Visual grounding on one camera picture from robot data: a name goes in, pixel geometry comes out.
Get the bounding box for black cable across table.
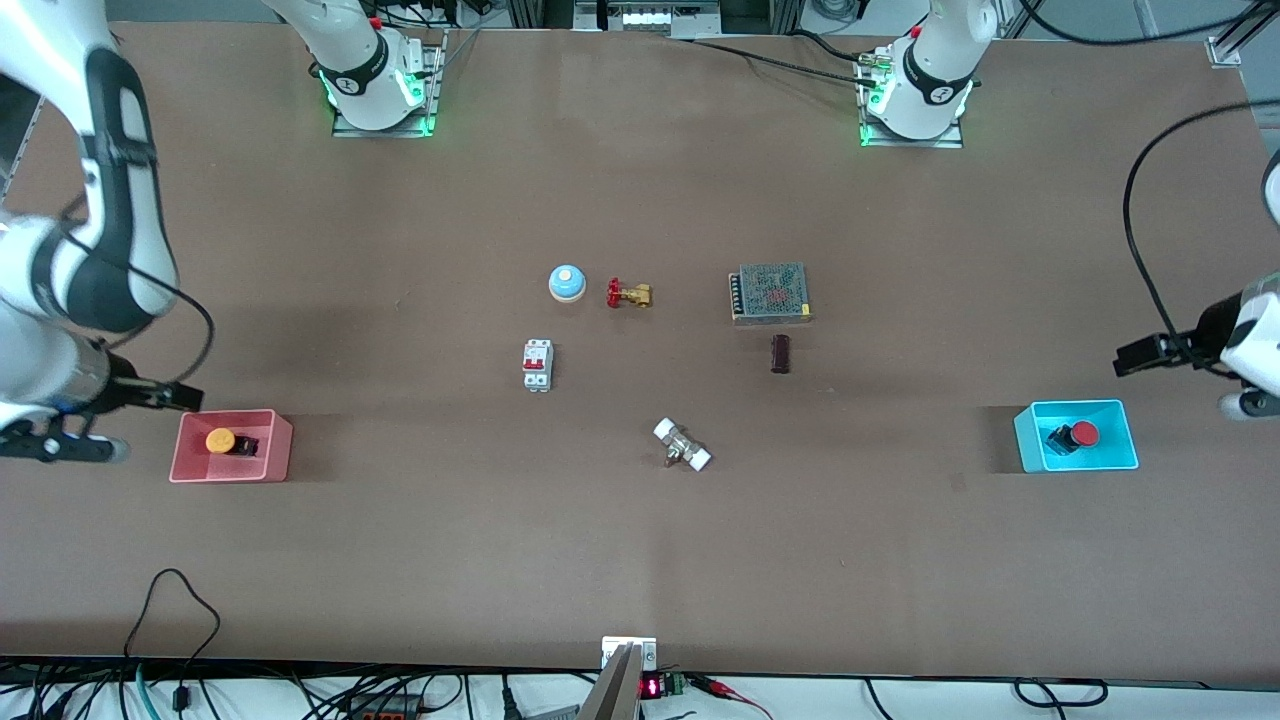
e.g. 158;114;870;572
690;38;881;83

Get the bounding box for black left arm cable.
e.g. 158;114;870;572
1123;98;1280;376

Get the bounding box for cyan plastic bin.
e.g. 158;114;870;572
1013;399;1140;474

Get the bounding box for white power strip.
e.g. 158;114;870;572
575;0;721;39

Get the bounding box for pink plastic bin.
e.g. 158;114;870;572
168;408;294;485

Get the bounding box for metal mesh power supply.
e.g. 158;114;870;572
728;262;813;326

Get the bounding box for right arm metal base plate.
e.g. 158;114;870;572
332;30;447;139

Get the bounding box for grey aluminium bar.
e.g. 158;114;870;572
578;643;642;720

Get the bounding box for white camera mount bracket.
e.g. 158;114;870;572
601;636;659;673

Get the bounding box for thin black looped cable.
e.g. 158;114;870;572
122;568;222;713

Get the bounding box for red clip lead cable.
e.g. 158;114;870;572
690;676;776;720

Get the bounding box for red push button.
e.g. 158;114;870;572
1045;421;1101;456

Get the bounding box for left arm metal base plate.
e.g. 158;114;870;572
858;45;966;150

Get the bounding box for orange black box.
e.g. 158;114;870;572
340;693;426;720

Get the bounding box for metal fitting white ends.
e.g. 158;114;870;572
653;418;713;472

